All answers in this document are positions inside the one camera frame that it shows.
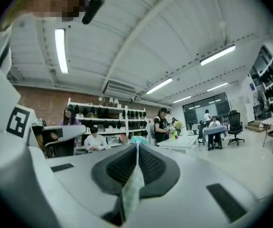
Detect dark glass partition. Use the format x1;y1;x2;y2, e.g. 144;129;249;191
182;93;230;129

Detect white cabinet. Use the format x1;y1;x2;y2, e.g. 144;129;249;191
244;103;255;124

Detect table with checkered cloth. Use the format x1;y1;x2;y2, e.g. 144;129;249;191
261;114;273;154

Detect wide white shelving rack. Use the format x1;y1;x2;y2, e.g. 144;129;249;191
67;98;129;153

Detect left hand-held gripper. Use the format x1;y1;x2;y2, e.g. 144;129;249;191
6;104;88;152

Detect narrow white shelving rack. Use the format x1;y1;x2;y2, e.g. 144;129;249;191
126;107;149;140

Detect black shoulder strap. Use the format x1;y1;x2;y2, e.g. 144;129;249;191
0;43;10;69

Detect table with blue cloth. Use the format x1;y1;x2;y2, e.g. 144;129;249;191
202;125;228;152

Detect black office chair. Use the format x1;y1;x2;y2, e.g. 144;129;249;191
197;121;207;145
227;110;246;146

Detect ceiling air conditioner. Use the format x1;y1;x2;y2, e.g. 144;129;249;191
102;79;137;100

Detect standing fan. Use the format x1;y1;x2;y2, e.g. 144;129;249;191
255;91;267;118

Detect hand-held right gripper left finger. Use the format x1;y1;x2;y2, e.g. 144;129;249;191
46;143;137;219

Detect long ceiling light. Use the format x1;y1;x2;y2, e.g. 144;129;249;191
145;77;174;95
199;44;236;67
172;95;192;104
54;28;69;75
206;82;229;92

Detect white table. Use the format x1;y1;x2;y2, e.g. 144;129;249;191
157;134;199;155

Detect person's head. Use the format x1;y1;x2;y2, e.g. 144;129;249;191
23;0;91;22

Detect black head-worn camera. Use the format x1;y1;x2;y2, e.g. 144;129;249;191
81;0;106;25

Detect yellow flower bouquet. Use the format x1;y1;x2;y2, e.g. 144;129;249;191
173;120;185;136

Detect flat cardboard sheets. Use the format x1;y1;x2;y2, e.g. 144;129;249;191
245;122;263;132

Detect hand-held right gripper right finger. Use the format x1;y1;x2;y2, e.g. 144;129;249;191
127;143;260;228

